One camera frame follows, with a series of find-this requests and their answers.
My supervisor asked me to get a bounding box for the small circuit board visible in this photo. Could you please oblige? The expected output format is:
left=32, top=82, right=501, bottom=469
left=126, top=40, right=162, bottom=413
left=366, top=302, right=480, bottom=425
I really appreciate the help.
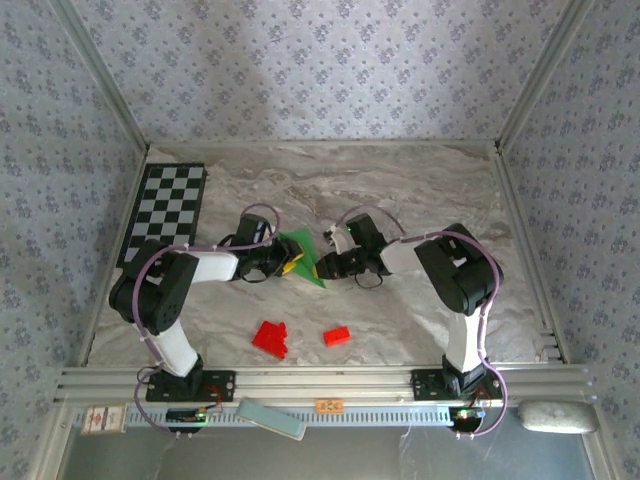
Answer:
left=165, top=407, right=209, bottom=427
left=452, top=406, right=487, bottom=424

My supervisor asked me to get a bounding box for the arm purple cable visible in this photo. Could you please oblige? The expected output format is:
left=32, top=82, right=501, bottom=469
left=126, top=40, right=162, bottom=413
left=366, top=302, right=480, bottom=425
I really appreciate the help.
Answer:
left=332, top=204, right=511, bottom=441
left=133, top=203, right=279, bottom=440

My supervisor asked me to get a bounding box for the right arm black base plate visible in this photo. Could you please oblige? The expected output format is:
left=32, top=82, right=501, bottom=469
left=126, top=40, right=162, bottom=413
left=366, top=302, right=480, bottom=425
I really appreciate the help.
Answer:
left=409, top=368, right=504, bottom=402

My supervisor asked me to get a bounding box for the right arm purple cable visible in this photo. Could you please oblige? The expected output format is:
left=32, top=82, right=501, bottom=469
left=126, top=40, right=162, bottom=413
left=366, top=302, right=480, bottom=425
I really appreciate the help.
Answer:
left=332, top=204, right=511, bottom=441

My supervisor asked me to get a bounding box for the aluminium frame rail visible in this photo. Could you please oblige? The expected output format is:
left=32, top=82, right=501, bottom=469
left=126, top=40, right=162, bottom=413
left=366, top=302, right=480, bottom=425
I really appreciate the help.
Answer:
left=53, top=363, right=597, bottom=404

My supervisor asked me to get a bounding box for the grey stone-like pouch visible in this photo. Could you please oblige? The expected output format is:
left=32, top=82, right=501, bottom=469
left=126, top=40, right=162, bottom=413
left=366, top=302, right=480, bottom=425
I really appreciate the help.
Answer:
left=516, top=399, right=599, bottom=435

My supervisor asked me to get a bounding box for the red toy brick cluster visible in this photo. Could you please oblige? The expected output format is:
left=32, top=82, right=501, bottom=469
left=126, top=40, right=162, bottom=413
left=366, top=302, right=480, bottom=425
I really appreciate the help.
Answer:
left=251, top=320, right=291, bottom=360

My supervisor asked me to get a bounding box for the right small circuit board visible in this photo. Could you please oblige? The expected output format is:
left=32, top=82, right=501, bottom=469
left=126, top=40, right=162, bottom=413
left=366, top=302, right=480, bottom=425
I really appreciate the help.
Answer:
left=452, top=406, right=487, bottom=424

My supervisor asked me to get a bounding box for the black grey checkerboard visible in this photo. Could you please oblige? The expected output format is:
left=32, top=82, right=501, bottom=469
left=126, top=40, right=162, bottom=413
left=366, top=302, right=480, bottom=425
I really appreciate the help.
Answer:
left=115, top=163, right=209, bottom=269

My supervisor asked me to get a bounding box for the small red toy brick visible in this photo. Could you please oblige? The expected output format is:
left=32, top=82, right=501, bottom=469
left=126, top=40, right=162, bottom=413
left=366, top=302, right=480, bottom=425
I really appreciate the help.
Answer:
left=322, top=325, right=352, bottom=348

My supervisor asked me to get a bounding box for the red white sticker card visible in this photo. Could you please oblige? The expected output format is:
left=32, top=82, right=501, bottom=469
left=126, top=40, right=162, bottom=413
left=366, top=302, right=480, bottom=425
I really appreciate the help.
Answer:
left=79, top=405, right=127, bottom=436

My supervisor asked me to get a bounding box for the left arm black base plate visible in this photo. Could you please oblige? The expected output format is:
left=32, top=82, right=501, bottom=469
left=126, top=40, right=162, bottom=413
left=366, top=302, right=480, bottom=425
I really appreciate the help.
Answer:
left=145, top=369, right=237, bottom=403

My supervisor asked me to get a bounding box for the grey slotted cable duct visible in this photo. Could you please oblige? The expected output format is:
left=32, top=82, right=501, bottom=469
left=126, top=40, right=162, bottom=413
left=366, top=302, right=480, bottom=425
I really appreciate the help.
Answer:
left=124, top=404, right=457, bottom=429

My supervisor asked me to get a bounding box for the left small circuit board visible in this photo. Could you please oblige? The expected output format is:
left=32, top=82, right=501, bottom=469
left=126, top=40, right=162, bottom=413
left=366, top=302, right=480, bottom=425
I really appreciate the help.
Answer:
left=165, top=407, right=209, bottom=427

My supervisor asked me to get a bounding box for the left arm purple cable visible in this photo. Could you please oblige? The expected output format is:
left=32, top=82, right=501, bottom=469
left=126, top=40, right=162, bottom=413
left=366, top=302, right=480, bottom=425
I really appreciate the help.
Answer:
left=133, top=203, right=279, bottom=440

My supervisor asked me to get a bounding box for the aluminium frame post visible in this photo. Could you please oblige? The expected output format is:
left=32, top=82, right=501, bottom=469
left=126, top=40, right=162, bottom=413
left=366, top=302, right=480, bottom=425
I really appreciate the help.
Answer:
left=49, top=0, right=152, bottom=152
left=493, top=0, right=597, bottom=152

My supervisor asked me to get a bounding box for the grey-blue flat block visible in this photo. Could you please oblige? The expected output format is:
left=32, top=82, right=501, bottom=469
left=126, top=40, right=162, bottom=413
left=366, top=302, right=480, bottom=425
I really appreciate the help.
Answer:
left=234, top=397, right=308, bottom=442

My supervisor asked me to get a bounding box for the green square paper sheet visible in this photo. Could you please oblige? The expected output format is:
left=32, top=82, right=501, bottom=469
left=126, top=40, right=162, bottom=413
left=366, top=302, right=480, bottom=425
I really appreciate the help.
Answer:
left=277, top=228, right=328, bottom=290

